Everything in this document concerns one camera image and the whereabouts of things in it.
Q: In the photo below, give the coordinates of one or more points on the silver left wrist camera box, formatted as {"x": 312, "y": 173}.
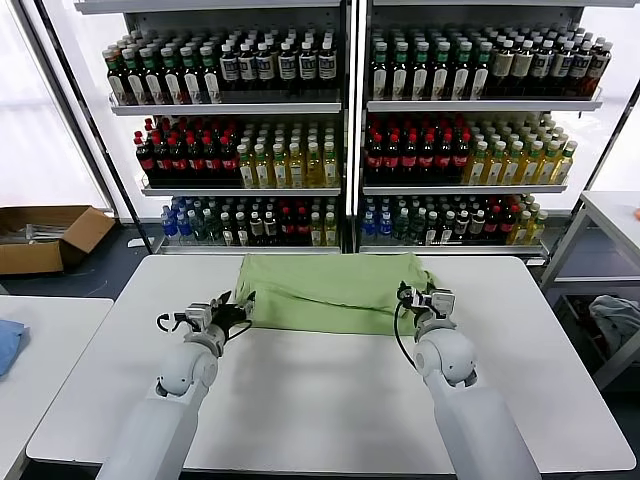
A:
{"x": 198, "y": 316}

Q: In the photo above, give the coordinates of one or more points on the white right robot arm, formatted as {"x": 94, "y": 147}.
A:
{"x": 475, "y": 400}

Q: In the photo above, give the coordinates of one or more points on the green polo shirt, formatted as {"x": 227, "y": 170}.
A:
{"x": 325, "y": 300}

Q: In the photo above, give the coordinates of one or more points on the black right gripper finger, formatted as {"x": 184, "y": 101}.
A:
{"x": 430, "y": 289}
{"x": 404, "y": 292}

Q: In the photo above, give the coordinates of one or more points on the grey white crumpled cloth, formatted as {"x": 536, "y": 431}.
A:
{"x": 615, "y": 315}

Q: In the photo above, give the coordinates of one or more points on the grey metal shelf board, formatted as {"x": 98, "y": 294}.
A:
{"x": 240, "y": 192}
{"x": 475, "y": 106}
{"x": 450, "y": 250}
{"x": 225, "y": 109}
{"x": 200, "y": 250}
{"x": 465, "y": 190}

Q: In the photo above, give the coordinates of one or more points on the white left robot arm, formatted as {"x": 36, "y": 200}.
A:
{"x": 160, "y": 400}

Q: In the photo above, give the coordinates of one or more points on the grey metal frame table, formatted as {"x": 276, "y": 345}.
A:
{"x": 610, "y": 205}

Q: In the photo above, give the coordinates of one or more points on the dark bottle blue-white label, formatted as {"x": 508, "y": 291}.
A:
{"x": 542, "y": 70}
{"x": 265, "y": 69}
{"x": 248, "y": 70}
{"x": 229, "y": 70}
{"x": 308, "y": 68}
{"x": 327, "y": 67}
{"x": 580, "y": 71}
{"x": 561, "y": 70}
{"x": 287, "y": 69}

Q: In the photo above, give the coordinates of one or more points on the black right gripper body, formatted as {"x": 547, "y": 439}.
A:
{"x": 420, "y": 306}

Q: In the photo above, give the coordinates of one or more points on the white paper scrap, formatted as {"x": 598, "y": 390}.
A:
{"x": 135, "y": 244}

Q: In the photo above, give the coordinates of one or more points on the dark bottle green cap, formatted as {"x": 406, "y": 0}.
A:
{"x": 462, "y": 75}
{"x": 421, "y": 75}
{"x": 211, "y": 84}
{"x": 400, "y": 75}
{"x": 136, "y": 87}
{"x": 154, "y": 87}
{"x": 442, "y": 75}
{"x": 193, "y": 85}
{"x": 481, "y": 75}
{"x": 117, "y": 87}
{"x": 173, "y": 86}
{"x": 380, "y": 75}

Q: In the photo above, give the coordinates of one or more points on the blue water bottle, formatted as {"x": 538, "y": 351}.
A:
{"x": 385, "y": 226}
{"x": 183, "y": 227}
{"x": 168, "y": 227}
{"x": 369, "y": 226}

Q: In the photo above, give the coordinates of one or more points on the blue folded cloth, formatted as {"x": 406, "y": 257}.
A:
{"x": 9, "y": 345}

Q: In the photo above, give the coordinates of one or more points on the small yellow drink bottle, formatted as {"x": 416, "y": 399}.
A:
{"x": 316, "y": 232}
{"x": 520, "y": 231}
{"x": 536, "y": 230}
{"x": 330, "y": 232}

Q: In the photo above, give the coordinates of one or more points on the brown cardboard box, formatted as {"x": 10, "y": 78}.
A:
{"x": 30, "y": 260}

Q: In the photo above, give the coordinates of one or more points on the grey metal shelf unit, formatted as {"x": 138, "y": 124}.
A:
{"x": 200, "y": 7}
{"x": 475, "y": 4}

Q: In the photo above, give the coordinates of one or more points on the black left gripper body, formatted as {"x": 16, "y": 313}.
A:
{"x": 227, "y": 317}

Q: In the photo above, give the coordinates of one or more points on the cola bottle red cap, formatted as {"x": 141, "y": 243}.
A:
{"x": 427, "y": 161}
{"x": 145, "y": 162}
{"x": 375, "y": 161}
{"x": 213, "y": 164}
{"x": 392, "y": 161}
{"x": 196, "y": 164}
{"x": 410, "y": 161}
{"x": 460, "y": 161}
{"x": 229, "y": 163}
{"x": 179, "y": 164}
{"x": 444, "y": 161}
{"x": 162, "y": 164}

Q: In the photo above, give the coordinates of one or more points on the dark bottle beige label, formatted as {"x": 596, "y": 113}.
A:
{"x": 522, "y": 70}
{"x": 502, "y": 70}

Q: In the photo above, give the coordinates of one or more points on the clear plastic tube bundle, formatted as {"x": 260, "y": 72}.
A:
{"x": 42, "y": 233}

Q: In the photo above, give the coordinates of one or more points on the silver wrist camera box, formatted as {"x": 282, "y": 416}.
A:
{"x": 444, "y": 304}
{"x": 198, "y": 316}

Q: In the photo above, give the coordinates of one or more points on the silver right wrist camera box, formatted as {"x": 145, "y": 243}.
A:
{"x": 444, "y": 304}

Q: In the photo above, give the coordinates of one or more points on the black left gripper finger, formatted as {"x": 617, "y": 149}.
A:
{"x": 223, "y": 301}
{"x": 246, "y": 306}

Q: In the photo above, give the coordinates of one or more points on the black storage crate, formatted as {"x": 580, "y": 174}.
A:
{"x": 567, "y": 312}

